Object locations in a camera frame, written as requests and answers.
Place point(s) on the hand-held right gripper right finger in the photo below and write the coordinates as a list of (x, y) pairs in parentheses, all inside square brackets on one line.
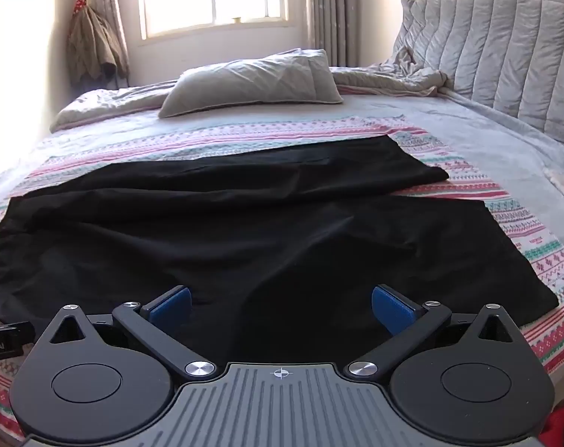
[(391, 307)]

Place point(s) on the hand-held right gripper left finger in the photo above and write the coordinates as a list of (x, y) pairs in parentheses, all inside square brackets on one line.
[(170, 306)]

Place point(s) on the black pants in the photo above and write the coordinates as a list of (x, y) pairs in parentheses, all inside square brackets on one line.
[(244, 223)]

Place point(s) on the striped patterned bed sheet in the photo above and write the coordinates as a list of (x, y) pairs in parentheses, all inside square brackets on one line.
[(519, 237)]

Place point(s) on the light grey blanket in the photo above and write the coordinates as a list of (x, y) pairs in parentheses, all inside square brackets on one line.
[(487, 125)]

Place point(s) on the red cloth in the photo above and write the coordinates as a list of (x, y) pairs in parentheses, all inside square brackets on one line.
[(559, 428)]

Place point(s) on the grey crumpled quilt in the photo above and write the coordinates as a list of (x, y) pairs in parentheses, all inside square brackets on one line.
[(123, 100)]

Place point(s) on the grey pillow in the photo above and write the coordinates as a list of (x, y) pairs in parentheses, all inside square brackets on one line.
[(258, 81)]

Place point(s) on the hanging beige clothes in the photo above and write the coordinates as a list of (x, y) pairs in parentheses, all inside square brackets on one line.
[(93, 42)]

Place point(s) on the grey padded headboard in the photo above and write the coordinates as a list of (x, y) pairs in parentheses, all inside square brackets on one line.
[(501, 51)]

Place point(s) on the grey patterned curtain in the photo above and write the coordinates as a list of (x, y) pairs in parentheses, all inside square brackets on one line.
[(107, 14), (328, 9)]

